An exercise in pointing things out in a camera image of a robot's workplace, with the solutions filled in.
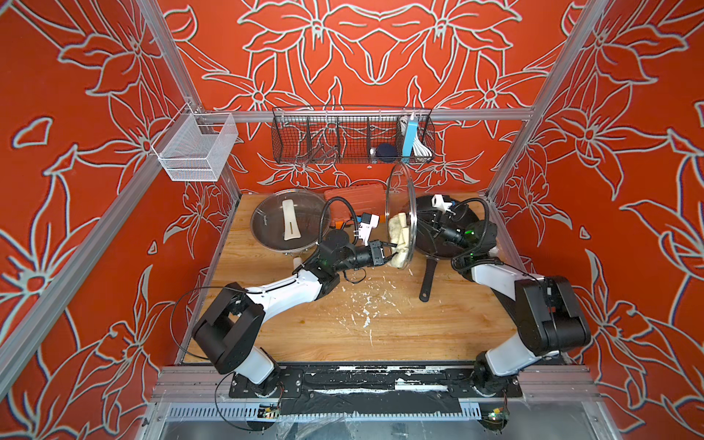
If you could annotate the dark pan with white handle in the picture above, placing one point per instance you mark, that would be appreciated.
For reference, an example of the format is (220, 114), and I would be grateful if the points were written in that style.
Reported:
(297, 256)

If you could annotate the dark blue round object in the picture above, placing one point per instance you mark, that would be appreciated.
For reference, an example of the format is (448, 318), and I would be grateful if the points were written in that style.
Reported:
(386, 153)

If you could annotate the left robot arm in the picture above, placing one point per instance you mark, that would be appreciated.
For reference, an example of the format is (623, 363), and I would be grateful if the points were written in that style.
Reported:
(228, 329)

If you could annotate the glass lid with black handle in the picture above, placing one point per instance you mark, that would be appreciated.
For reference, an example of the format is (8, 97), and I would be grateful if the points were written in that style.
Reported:
(401, 197)

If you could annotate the light blue box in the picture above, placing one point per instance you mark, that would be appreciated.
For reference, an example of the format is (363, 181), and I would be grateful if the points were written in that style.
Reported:
(410, 127)

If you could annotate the white mesh basket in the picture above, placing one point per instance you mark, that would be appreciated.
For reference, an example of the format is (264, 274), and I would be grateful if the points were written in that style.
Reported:
(194, 152)

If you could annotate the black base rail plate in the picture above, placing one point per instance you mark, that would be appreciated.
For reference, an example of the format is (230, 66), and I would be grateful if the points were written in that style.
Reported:
(376, 388)

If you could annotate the glass lid with white handle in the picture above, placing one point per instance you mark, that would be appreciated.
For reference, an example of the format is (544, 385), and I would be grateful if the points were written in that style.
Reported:
(288, 221)

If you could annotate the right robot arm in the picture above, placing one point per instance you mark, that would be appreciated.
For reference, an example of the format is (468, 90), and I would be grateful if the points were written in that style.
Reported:
(545, 311)

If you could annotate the black frying pan with lid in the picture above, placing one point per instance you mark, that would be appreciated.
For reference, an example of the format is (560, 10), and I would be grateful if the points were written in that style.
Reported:
(464, 218)

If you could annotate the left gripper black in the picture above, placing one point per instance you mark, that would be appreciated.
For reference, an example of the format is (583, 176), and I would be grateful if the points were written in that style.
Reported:
(375, 254)

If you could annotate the black wire basket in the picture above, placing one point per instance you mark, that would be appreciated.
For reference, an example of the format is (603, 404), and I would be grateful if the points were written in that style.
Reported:
(336, 135)

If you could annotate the orange plastic tool case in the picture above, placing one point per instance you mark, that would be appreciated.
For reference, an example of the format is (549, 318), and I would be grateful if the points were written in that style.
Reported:
(365, 199)

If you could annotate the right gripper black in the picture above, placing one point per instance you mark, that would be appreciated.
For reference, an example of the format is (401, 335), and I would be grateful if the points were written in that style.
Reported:
(441, 232)

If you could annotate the cream yellow cloth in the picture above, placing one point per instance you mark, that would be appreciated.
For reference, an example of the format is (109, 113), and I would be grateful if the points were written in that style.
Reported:
(399, 234)

